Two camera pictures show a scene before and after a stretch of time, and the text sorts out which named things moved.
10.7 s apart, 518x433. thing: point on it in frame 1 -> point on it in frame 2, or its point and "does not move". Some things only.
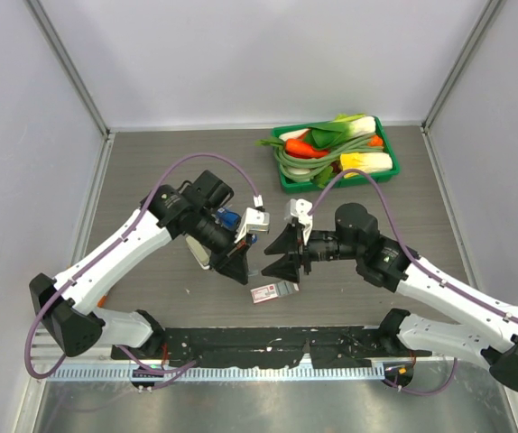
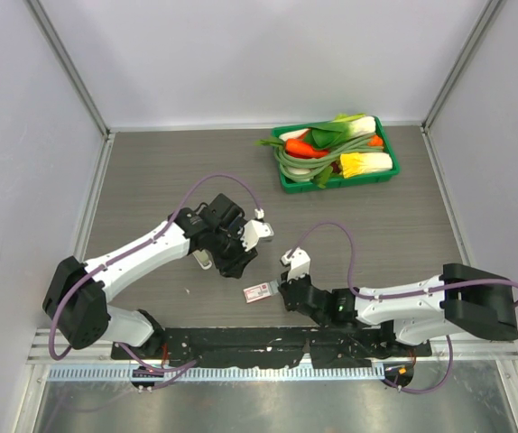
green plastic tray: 295,187 does not move
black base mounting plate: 311,346 does not move
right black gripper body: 304,253 -> 304,279
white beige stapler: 200,253 does not move
